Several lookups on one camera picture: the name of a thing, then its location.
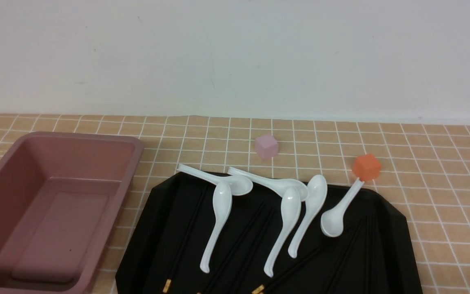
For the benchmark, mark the black chopstick right inner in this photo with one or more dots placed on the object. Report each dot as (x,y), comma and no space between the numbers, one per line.
(347,273)

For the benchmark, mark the black chopstick gold tip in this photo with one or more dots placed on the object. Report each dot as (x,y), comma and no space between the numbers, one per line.
(306,275)

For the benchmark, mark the pink plastic bin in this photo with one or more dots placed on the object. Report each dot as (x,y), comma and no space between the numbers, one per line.
(60,194)

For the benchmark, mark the black plastic tray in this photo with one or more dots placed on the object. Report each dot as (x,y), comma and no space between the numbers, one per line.
(391,267)

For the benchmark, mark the orange cube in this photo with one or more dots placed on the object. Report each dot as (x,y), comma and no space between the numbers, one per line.
(366,168)

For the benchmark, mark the white spoon far left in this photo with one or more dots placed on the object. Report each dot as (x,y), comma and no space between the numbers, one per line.
(239,185)

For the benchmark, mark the black chopstick far left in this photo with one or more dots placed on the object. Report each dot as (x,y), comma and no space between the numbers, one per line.
(183,242)

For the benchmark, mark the white spoon by orange cube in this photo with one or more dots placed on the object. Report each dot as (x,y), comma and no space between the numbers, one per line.
(332,220)

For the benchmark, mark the white spoon left upright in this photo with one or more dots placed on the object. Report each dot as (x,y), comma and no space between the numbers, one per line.
(222,204)

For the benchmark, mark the pink cube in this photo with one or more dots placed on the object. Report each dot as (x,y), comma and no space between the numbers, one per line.
(266,146)

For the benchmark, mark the white spoon upright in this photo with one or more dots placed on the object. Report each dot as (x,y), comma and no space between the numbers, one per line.
(222,204)
(290,209)

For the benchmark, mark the white spoon centre upright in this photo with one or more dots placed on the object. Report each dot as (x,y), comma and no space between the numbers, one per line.
(290,209)

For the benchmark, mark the white spoon centre back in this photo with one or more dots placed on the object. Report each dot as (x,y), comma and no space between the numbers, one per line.
(279,186)

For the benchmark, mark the black chopstick centre left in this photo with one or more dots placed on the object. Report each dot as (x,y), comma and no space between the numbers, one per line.
(208,286)

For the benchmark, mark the white spoon centre right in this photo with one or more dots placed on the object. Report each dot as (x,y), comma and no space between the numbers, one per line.
(317,193)

